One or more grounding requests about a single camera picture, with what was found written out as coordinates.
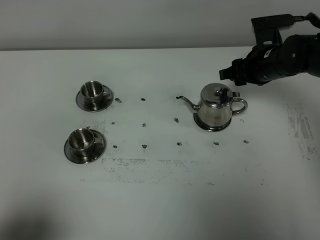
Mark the near stainless steel saucer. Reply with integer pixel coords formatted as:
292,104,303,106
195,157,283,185
64,129,107,164

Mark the steel saucer under teapot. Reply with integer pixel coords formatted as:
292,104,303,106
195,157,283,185
193,113,232,132

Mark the near stainless steel teacup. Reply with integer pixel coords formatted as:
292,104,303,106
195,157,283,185
66,128,99,154

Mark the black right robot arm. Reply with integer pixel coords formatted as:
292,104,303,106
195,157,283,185
219,34,320,86

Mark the far stainless steel saucer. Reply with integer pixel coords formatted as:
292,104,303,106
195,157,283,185
75,85,114,112

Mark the stainless steel teapot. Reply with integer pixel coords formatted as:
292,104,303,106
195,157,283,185
176,83,248,126

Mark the stainless steel teacup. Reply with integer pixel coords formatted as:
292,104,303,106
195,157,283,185
80,81,104,102
66,128,99,154

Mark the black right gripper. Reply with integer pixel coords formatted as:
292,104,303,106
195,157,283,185
219,58,265,87

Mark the far stainless steel teacup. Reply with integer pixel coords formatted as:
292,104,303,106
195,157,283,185
80,81,104,102

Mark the stainless steel saucer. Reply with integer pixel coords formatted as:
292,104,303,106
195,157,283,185
75,85,114,112
64,129,107,164

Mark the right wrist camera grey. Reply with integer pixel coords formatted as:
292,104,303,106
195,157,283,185
251,14,295,47

